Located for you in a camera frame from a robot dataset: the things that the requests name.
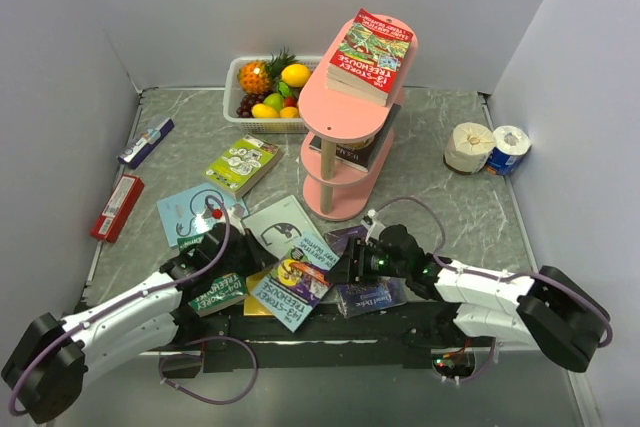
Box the yellow file folder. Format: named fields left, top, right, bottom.
left=243, top=270, right=273, bottom=317

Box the red strawberries cluster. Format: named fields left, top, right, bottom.
left=283, top=97, right=297, bottom=107

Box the floral Little Women book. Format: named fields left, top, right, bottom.
left=327, top=77, right=388, bottom=106

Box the grey Great Gatsby book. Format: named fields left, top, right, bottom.
left=243, top=195, right=321, bottom=258

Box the black book on shelf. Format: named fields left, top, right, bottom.
left=336, top=103, right=402, bottom=172

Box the green 104-Storey Treehouse book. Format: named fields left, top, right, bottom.
left=177, top=234, right=248, bottom=317

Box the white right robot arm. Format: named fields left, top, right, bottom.
left=325, top=224, right=612, bottom=373

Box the purple shrink-wrapped Robinson Crusoe book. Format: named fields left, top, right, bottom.
left=323, top=225, right=407, bottom=318

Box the yellow mango front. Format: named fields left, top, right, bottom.
left=251, top=103, right=280, bottom=119

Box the dark red grapes bunch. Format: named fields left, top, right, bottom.
left=236, top=94, right=266, bottom=118

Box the orange pineapple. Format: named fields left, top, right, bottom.
left=236, top=60, right=272, bottom=94

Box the yellow lemon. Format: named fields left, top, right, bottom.
left=281, top=63, right=311, bottom=88

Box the blue wrapped toilet roll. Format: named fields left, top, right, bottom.
left=485, top=125, right=532, bottom=176

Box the red rectangular box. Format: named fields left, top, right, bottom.
left=91, top=174, right=144, bottom=243

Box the orange fruit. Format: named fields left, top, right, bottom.
left=279, top=106, right=300, bottom=119

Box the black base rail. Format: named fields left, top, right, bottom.
left=156, top=302, right=491, bottom=373

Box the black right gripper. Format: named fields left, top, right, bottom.
left=323, top=235, right=409, bottom=286

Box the lime green paperback book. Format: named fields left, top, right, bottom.
left=203, top=134, right=283, bottom=200

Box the green pear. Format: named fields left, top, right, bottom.
left=264, top=93, right=285, bottom=112

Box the blue 143-Storey Treehouse book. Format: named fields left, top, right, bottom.
left=251, top=232, right=338, bottom=333

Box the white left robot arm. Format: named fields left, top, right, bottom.
left=1, top=223, right=276, bottom=424

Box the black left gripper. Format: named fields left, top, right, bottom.
left=212, top=227, right=279, bottom=278

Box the light blue cat booklet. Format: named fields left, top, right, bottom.
left=157, top=182, right=249, bottom=247

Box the white plastic fruit basket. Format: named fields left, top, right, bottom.
left=223, top=55, right=307, bottom=134

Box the beige wrapped toilet roll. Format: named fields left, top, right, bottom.
left=443, top=122, right=495, bottom=175

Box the purple white toothpaste box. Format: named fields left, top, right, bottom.
left=117, top=115, right=175, bottom=169

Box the red 13-Storey Treehouse book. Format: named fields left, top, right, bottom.
left=327, top=9, right=414, bottom=99

